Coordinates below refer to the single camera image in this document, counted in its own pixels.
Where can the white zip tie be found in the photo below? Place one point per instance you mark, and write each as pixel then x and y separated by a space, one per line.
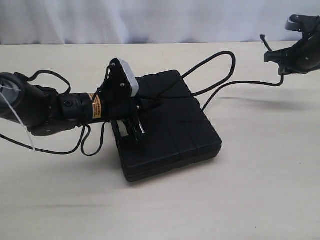
pixel 6 92

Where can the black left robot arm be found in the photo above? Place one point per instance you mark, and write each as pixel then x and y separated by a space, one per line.
pixel 44 111

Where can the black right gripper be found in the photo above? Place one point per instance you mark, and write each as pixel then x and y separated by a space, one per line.
pixel 296 59

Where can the black plastic carrying case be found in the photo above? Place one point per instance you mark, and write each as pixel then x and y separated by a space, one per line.
pixel 177 134

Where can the white backdrop curtain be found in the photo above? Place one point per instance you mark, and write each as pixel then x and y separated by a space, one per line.
pixel 60 22

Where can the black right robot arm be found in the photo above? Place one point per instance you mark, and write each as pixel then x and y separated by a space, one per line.
pixel 316 54

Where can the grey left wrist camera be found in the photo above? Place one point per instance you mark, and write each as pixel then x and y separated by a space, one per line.
pixel 120 81

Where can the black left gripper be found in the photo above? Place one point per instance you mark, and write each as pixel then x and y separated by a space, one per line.
pixel 127 110

